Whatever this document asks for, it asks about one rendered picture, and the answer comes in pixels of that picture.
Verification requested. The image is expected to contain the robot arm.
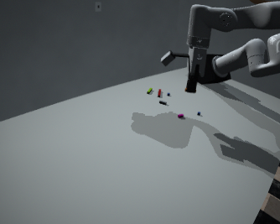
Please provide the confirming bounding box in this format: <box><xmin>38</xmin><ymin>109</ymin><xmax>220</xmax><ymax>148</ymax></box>
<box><xmin>161</xmin><ymin>1</ymin><xmax>280</xmax><ymax>77</ymax></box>

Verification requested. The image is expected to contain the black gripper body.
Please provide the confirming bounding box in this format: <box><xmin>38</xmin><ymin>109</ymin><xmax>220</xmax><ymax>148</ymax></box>
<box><xmin>187</xmin><ymin>43</ymin><xmax>209</xmax><ymax>77</ymax></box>

